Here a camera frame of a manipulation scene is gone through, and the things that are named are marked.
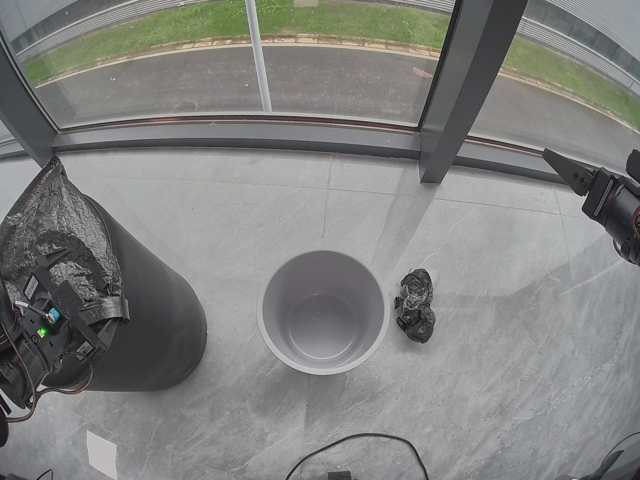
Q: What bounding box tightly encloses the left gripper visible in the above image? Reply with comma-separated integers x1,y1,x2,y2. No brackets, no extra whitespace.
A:
26,248,121,363

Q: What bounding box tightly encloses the white trash bin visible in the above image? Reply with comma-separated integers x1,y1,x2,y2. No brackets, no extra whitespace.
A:
256,250,391,375

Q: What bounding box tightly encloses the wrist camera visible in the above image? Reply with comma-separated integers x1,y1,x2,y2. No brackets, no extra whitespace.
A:
625,149,640,192
20,295,71,365

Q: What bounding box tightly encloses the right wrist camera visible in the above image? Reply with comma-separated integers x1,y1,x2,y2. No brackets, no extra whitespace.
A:
625,149,640,192

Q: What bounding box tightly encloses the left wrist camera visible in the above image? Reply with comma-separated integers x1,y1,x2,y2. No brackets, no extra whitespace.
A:
20,295,71,365

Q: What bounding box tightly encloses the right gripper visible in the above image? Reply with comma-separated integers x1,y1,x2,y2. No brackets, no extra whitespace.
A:
542,148,640,237

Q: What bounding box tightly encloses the crumpled black plastic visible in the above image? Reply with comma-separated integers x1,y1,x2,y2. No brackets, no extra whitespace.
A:
393,268,437,344

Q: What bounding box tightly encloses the black cable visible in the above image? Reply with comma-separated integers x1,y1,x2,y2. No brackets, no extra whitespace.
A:
285,433,431,480

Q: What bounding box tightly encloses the black plastic bag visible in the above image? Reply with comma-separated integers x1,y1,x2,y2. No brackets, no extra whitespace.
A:
0,157,131,326

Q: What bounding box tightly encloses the dark grey round chair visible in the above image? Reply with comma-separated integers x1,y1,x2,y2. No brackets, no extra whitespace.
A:
42,193,208,393

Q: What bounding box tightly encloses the window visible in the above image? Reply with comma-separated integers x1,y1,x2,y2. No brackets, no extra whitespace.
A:
0,0,640,185

